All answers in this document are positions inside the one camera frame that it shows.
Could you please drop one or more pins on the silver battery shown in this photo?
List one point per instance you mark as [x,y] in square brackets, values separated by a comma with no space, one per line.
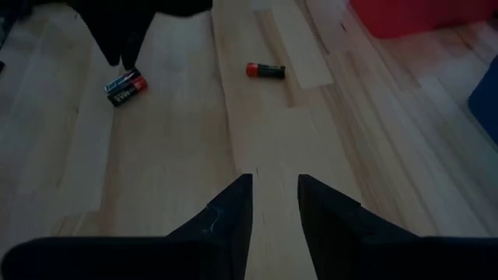
[118,81]

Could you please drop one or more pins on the black battery red end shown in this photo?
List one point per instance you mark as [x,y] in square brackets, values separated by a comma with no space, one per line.
[268,71]
[128,94]

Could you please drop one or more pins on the red plastic bin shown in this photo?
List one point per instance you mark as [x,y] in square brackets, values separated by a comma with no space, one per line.
[408,17]

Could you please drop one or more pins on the blue plastic bin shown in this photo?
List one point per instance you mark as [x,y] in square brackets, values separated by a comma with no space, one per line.
[488,101]

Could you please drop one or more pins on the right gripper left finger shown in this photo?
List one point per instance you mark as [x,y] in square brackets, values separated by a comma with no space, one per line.
[218,241]

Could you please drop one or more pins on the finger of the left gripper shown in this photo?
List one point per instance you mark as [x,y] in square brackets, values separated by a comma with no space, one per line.
[107,35]
[136,39]

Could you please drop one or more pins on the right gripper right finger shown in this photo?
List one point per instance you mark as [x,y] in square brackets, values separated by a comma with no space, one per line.
[338,241]

